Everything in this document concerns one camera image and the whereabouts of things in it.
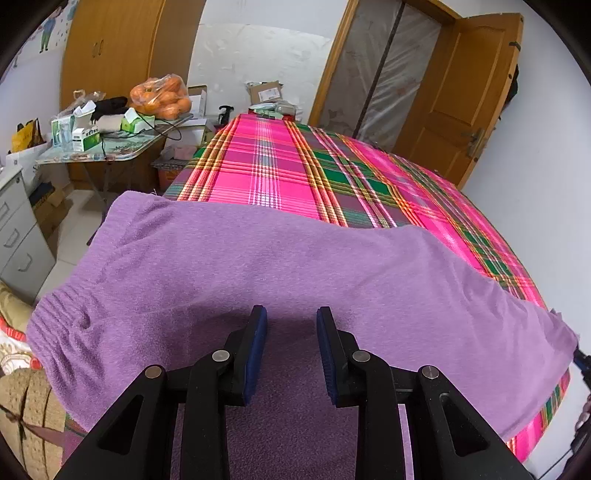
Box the beige pillow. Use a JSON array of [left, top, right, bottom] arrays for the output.
[[0, 282, 33, 333]]

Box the white bin with yellow bag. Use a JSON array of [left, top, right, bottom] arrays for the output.
[[2, 119, 51, 195]]

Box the cartoon couple wall sticker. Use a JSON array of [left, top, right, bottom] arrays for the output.
[[39, 0, 79, 53]]

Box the bag of oranges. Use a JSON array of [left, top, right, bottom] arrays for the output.
[[129, 74, 192, 121]]

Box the grey drawer cabinet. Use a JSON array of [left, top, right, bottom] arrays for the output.
[[0, 166, 55, 304]]

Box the pink plastic storage box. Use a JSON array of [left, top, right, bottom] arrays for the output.
[[151, 158, 188, 192]]

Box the folding table with patterned top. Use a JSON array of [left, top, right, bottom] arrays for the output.
[[36, 117, 195, 218]]

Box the pink plaid bed sheet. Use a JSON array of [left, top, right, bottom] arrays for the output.
[[163, 113, 572, 463]]

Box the green tissue box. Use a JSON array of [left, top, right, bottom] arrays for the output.
[[120, 107, 155, 134]]

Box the purple fleece garment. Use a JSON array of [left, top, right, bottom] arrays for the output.
[[26, 192, 578, 479]]

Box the brown plush blanket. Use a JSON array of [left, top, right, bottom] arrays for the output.
[[1, 369, 86, 479]]

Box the wooden door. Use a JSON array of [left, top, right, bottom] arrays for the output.
[[394, 13, 524, 188]]

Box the open cardboard box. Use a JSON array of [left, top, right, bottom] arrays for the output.
[[246, 81, 283, 105]]

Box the grey door curtain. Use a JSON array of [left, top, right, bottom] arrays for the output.
[[318, 1, 442, 152]]

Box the brown wooden wardrobe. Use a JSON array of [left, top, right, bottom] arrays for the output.
[[60, 0, 205, 108]]

